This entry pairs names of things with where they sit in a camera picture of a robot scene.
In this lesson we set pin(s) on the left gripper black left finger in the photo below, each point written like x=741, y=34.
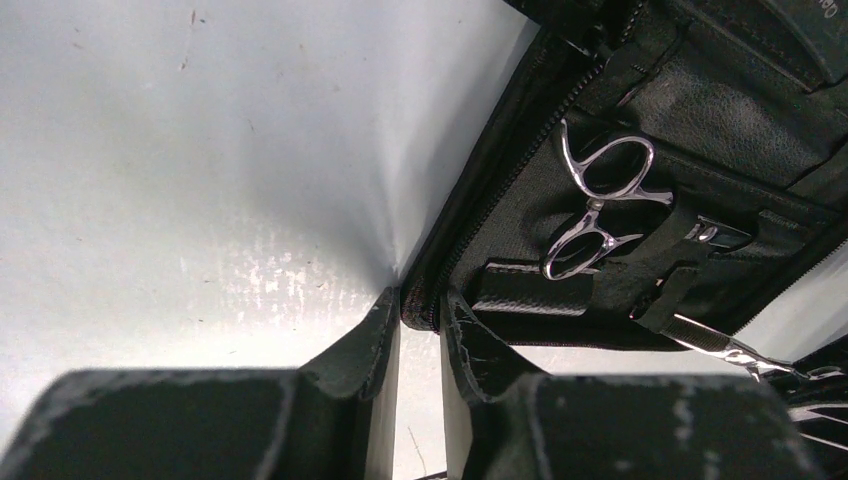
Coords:
x=347, y=400

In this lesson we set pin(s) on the black zippered tool case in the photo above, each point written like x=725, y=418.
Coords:
x=744, y=139

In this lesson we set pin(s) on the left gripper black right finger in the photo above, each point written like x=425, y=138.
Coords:
x=490, y=400

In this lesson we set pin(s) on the silver thinning scissors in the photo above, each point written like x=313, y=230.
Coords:
x=708, y=341

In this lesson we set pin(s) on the black handled styling comb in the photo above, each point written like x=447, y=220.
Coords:
x=815, y=35

